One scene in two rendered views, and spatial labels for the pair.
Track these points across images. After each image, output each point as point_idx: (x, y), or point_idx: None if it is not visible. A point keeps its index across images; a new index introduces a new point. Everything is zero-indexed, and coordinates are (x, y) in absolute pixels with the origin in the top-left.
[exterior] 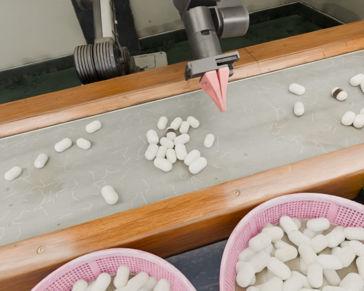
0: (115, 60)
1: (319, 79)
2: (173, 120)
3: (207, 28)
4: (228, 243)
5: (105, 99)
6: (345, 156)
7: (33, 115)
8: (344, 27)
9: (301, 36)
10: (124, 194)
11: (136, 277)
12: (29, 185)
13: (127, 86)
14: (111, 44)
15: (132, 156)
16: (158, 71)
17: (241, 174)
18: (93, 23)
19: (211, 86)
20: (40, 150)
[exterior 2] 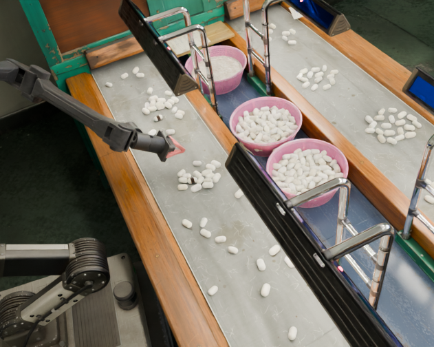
0: (98, 239)
1: (140, 126)
2: (183, 179)
3: (148, 134)
4: (256, 143)
5: (159, 222)
6: (208, 116)
7: (178, 264)
8: None
9: (91, 129)
10: (236, 190)
11: (274, 173)
12: (238, 239)
13: (144, 214)
14: (82, 239)
15: (210, 195)
16: (126, 200)
17: (217, 150)
18: (45, 258)
19: (177, 145)
20: (209, 250)
